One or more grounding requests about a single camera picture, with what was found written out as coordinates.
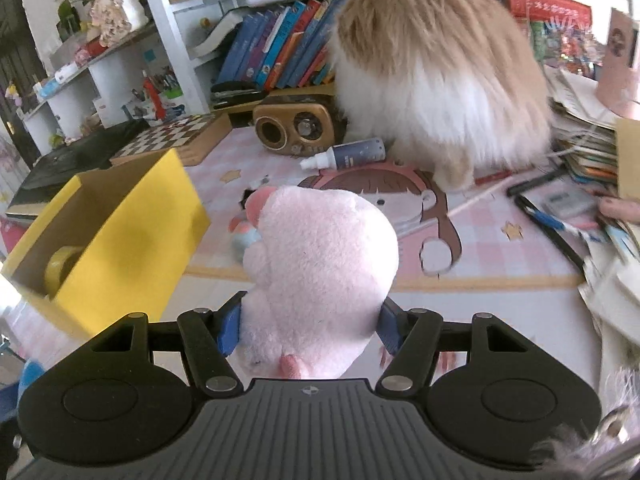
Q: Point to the dark blue glue bottle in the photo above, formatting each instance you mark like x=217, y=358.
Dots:
x=346, y=156

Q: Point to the black keyboard piano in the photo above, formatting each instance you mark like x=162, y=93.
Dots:
x=54, y=170

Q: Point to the yellow tape roll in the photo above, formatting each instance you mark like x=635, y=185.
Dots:
x=59, y=267

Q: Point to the wooden chessboard box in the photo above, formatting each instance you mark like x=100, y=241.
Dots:
x=193, y=138

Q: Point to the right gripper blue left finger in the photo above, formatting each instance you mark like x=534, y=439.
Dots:
x=228, y=324

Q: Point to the row of leaning books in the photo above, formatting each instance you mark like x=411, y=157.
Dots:
x=285, y=46

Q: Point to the red packaged box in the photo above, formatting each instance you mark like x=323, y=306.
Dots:
x=558, y=11

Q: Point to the white bookshelf unit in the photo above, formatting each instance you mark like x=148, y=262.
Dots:
x=165, y=35

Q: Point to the yellow cardboard box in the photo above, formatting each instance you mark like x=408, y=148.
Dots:
x=140, y=224

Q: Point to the fluffy orange white cat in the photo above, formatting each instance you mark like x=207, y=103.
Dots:
x=450, y=85

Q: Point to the blue pen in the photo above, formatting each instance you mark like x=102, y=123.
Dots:
x=553, y=223

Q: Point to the wooden retro speaker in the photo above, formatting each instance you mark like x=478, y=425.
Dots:
x=299, y=128

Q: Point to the pink white ceramic ornament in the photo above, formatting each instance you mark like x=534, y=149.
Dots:
x=117, y=19

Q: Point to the brown paper envelope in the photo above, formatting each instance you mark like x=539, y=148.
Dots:
x=628, y=158

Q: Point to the black pen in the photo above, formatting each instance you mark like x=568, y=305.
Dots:
x=536, y=182

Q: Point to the pink card with portrait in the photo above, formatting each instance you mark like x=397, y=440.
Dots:
x=618, y=83

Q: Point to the pink plush pig toy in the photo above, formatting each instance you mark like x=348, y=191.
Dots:
x=324, y=262

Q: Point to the pen holder cup green lid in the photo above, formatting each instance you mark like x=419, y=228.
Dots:
x=171, y=92

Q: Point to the pink checked desk mat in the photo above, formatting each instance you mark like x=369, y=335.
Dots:
x=507, y=267

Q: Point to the stack of papers and books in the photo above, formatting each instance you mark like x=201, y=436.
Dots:
x=583, y=128

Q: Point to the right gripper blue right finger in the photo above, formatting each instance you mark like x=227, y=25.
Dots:
x=392, y=326

